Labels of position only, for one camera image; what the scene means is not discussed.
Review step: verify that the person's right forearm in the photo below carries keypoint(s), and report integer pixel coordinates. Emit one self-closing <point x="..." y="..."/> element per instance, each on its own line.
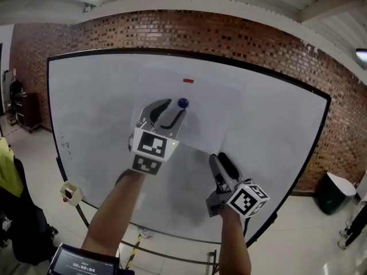
<point x="233" y="245"/>

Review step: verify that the blue round magnet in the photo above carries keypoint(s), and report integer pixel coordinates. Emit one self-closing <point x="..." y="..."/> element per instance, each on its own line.
<point x="183" y="102"/>

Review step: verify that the person's left forearm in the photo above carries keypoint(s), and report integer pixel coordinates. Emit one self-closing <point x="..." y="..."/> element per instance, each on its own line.
<point x="114" y="216"/>

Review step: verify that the brown wooden cabinet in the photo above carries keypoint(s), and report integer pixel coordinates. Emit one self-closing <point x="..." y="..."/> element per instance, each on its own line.
<point x="30" y="110"/>

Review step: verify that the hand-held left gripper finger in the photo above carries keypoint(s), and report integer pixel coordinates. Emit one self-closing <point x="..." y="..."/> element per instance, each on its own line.
<point x="175" y="122"/>
<point x="160" y="107"/>

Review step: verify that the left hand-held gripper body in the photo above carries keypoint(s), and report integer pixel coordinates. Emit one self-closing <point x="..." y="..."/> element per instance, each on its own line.
<point x="149" y="146"/>

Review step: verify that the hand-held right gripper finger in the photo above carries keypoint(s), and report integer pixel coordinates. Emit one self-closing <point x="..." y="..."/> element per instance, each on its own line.
<point x="229" y="166"/>
<point x="216" y="170"/>

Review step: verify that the red rectangular magnet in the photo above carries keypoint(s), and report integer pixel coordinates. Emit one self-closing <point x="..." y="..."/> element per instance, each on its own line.
<point x="188" y="81"/>

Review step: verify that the black tablet with timer screen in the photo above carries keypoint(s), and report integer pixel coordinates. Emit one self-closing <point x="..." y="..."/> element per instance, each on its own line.
<point x="83" y="263"/>

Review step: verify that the white marker holder box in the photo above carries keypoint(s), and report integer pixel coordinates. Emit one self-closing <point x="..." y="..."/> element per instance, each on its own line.
<point x="71" y="193"/>

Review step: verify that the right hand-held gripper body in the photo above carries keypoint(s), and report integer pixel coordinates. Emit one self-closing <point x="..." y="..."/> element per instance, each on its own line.
<point x="246" y="200"/>

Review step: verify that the yellow garment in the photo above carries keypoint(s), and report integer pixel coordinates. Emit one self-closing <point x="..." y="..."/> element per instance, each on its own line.
<point x="8" y="168"/>

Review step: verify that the white whiteboard with black frame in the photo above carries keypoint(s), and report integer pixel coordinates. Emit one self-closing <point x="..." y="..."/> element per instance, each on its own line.
<point x="86" y="96"/>

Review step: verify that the yellow black striped floor tape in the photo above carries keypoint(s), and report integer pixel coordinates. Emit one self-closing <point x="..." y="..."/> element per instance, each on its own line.
<point x="134" y="252"/>

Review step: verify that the small ceiling light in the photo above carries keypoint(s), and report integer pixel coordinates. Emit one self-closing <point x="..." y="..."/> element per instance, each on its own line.
<point x="362" y="54"/>

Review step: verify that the crumpled white cloth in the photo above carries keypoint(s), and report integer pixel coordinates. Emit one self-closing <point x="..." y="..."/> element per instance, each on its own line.
<point x="145" y="233"/>

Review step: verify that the dark green bin white lid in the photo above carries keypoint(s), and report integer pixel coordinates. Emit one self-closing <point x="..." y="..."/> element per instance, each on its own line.
<point x="334" y="195"/>

